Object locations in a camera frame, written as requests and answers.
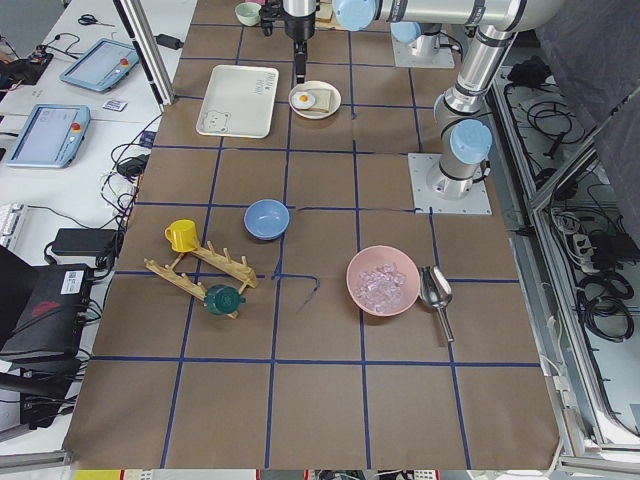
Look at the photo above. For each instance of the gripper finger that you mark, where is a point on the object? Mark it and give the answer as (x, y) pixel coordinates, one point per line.
(300, 61)

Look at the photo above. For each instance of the near teach pendant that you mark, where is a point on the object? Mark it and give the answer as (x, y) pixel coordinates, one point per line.
(51, 137)

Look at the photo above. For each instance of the bread slice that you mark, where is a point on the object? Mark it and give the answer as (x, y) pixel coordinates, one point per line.
(324, 12)
(323, 100)

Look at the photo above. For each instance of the yellow cup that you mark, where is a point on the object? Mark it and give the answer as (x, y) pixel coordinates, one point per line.
(182, 235)

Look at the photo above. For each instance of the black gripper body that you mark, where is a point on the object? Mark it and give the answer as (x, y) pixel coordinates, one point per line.
(299, 28)

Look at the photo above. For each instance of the white bear tray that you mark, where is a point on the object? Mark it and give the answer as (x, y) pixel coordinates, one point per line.
(238, 102)

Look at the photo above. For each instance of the blue bowl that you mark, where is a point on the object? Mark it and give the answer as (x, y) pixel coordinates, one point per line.
(266, 219)

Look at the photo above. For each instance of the black power adapter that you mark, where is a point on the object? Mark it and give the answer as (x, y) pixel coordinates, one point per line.
(79, 242)

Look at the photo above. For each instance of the teach pendant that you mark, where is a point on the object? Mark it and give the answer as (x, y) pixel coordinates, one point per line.
(102, 66)
(51, 137)

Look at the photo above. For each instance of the far teach pendant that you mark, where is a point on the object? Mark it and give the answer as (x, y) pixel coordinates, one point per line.
(102, 66)

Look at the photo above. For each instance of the fried egg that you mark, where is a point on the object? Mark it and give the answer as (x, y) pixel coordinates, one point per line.
(303, 100)

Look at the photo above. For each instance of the aluminium frame post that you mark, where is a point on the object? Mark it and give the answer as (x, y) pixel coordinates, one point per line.
(138, 29)

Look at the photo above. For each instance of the bread slice on plate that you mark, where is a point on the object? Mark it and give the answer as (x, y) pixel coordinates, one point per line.
(323, 100)

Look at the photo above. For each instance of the dark green cup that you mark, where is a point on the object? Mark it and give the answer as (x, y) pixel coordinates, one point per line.
(223, 300)

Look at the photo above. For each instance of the cream round plate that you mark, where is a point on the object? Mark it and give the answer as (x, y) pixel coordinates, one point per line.
(317, 85)

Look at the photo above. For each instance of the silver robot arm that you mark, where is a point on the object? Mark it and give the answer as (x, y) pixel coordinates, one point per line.
(357, 15)
(465, 142)

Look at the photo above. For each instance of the pink bowl with ice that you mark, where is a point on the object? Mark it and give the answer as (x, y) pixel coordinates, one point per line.
(383, 280)

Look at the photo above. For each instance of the metal scoop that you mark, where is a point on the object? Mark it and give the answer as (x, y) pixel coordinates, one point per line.
(436, 294)

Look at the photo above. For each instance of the green bowl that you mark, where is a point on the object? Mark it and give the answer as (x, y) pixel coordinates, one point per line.
(248, 13)

